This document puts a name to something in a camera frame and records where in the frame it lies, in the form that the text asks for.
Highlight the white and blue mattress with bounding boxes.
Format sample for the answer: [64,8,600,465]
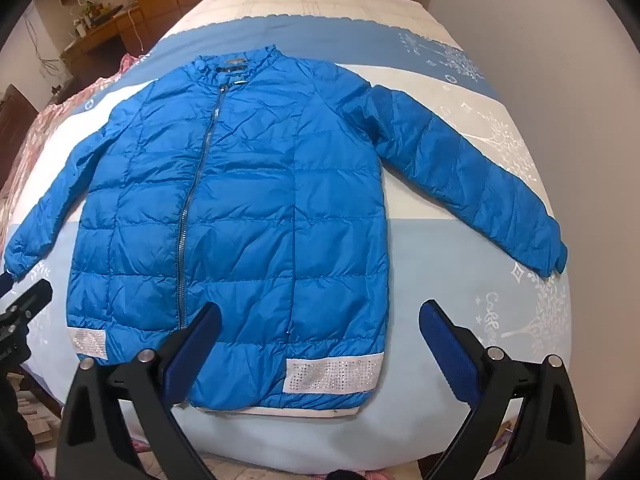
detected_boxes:
[0,12,573,476]

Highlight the pink floral quilt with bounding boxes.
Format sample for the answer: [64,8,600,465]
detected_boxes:
[0,52,151,211]

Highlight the blue puffer jacket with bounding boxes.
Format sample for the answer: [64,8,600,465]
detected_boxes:
[2,46,570,413]

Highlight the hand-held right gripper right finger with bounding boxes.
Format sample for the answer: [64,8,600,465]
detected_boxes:
[417,299,586,480]

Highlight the dark wooden headboard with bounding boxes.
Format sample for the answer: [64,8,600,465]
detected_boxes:
[0,85,40,128]

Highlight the white quilted mattress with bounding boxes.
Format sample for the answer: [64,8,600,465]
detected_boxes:
[165,0,441,36]

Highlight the white hanging cable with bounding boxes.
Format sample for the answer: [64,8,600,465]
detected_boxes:
[129,7,144,57]

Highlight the wooden desk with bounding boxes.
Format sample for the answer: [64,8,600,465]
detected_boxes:
[62,5,142,86]

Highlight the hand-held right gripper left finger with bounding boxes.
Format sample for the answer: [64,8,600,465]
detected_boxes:
[56,301,223,480]

